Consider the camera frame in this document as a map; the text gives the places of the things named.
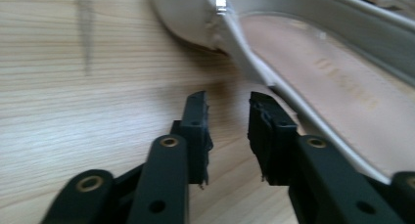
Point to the white slingback shoe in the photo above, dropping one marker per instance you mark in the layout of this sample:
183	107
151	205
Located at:
326	70

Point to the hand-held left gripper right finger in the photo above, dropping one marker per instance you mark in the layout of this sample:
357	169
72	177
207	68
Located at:
270	142

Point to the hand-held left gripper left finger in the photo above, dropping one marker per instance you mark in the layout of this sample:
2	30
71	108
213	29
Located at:
194	136

